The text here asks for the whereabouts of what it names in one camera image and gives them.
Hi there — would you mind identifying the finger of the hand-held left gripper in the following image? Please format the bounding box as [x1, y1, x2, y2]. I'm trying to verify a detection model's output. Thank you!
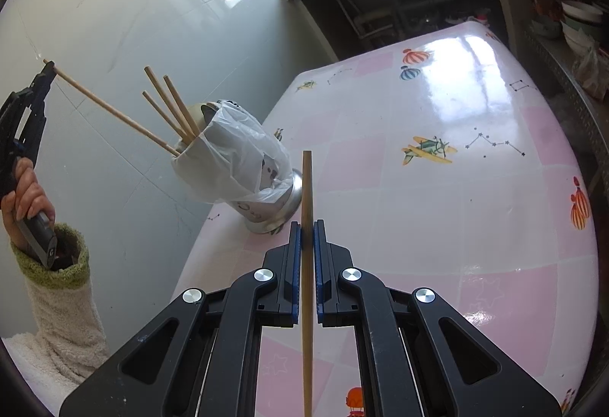
[29, 62, 59, 113]

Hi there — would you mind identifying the metal utensil holder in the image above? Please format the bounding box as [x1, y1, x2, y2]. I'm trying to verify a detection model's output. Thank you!
[171, 100, 305, 236]

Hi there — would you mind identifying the white plastic bag liner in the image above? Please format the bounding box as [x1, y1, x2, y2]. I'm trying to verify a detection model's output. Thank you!
[171, 108, 292, 204]

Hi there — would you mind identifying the stack of ceramic bowls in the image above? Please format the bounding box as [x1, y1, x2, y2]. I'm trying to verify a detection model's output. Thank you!
[530, 0, 609, 56]

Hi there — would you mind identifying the clear crumpled plastic bag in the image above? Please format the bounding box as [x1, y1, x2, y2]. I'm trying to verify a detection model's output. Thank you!
[573, 46, 609, 99]

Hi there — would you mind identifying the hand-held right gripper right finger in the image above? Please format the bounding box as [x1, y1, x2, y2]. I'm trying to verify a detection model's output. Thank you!
[312, 220, 562, 417]

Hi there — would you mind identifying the white fluffy clothing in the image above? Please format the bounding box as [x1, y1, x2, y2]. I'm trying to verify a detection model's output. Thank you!
[0, 331, 58, 408]

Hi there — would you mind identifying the perforated metal rack shelf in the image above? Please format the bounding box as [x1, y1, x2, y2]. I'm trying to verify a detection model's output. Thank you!
[523, 24, 609, 218]

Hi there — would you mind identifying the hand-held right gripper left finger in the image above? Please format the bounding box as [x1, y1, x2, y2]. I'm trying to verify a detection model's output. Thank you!
[59, 222, 303, 417]

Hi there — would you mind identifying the person's left hand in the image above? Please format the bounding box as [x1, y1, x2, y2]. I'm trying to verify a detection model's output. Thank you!
[0, 158, 57, 251]

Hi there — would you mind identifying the person's left forearm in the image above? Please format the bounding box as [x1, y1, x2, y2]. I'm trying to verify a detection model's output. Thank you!
[10, 222, 112, 403]

